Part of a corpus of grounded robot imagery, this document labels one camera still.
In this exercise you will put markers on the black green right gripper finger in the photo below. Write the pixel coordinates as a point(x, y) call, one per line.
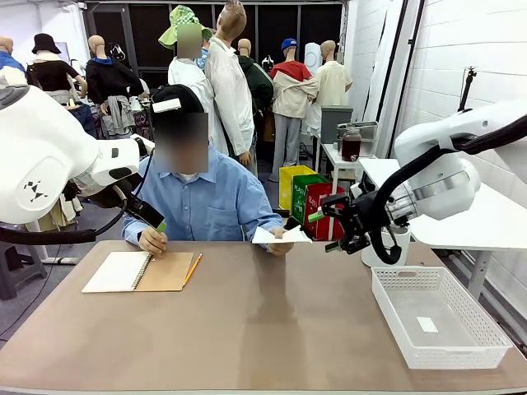
point(335, 203)
point(350, 243)

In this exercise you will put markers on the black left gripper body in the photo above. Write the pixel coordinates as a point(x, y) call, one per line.
point(144, 213)

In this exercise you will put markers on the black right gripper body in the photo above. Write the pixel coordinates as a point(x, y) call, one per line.
point(364, 214)

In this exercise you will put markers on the yellow pencil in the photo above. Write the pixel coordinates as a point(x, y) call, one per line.
point(192, 269)

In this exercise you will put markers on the spiral notebook kraft cover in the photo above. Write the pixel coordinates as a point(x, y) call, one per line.
point(119, 271)

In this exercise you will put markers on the white paper sheet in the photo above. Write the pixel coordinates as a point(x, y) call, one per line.
point(263, 238)

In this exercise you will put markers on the person's right forearm blue sleeve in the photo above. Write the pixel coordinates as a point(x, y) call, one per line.
point(131, 230)

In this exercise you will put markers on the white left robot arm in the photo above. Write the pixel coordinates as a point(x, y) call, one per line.
point(41, 144)

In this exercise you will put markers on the person's left forearm blue sleeve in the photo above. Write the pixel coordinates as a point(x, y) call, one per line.
point(263, 224)

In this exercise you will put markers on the person's right hand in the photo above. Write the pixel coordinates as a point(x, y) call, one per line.
point(152, 243)

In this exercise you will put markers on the person's left hand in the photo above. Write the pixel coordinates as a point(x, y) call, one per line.
point(280, 248)

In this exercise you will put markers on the small white table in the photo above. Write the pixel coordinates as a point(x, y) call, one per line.
point(334, 173)

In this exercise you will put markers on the red recycling bag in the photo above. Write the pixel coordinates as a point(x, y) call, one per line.
point(319, 230)

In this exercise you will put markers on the green recycling bag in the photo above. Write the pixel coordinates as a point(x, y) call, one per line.
point(300, 197)

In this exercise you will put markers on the white lidded trash can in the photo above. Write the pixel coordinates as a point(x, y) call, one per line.
point(405, 243)

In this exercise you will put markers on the yellow recycling bag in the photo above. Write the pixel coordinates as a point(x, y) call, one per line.
point(288, 185)

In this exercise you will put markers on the person's body blue shirt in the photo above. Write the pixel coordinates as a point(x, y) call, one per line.
point(206, 197)

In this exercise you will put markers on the black stand base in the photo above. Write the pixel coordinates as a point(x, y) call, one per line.
point(280, 212)

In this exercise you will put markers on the glass jar brown liquid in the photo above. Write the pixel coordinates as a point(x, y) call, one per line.
point(351, 146)

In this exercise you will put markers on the grey cabinet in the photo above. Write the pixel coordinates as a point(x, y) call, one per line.
point(335, 123)

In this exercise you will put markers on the metal tray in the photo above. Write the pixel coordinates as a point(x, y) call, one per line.
point(364, 125)

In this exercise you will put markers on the beige cloth bundle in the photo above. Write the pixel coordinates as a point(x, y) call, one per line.
point(53, 218)

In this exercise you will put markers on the white desk leg base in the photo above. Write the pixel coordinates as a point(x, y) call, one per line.
point(53, 260)

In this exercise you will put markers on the mannequin blue cap red jacket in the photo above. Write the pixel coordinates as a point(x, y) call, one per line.
point(292, 90)

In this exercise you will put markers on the mannequin cream shirt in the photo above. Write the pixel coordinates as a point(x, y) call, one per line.
point(333, 82)

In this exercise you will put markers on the black baseball cap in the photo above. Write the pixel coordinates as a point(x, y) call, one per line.
point(189, 98)

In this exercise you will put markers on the background person white shirt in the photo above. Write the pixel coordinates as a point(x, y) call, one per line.
point(144, 87)

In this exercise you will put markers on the large white side table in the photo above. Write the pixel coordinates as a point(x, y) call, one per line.
point(494, 222)

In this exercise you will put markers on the grey plastic stool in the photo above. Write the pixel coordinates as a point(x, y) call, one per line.
point(20, 267)

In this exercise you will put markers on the mannequin black hoodie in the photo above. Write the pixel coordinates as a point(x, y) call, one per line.
point(109, 82)

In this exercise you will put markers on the mannequin dark green hoodie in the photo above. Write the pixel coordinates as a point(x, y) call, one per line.
point(257, 82)

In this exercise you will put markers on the figure green hat white shirt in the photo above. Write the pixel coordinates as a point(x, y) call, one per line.
point(185, 74)

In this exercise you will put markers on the white oval panel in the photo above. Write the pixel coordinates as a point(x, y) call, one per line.
point(313, 57)

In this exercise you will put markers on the tall mannequin white shirt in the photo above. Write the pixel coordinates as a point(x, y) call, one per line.
point(230, 82)

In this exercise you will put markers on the black tripod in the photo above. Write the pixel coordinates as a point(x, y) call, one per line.
point(466, 90)

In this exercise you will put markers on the white perforated plastic basket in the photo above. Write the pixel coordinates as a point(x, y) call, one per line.
point(473, 354)

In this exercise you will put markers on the mannequin black bucket hat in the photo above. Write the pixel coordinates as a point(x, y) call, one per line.
point(51, 74)

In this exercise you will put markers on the mannequin blue white shirt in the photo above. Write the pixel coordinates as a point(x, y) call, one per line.
point(8, 61)

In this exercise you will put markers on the white head camera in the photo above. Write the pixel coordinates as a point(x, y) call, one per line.
point(166, 105)

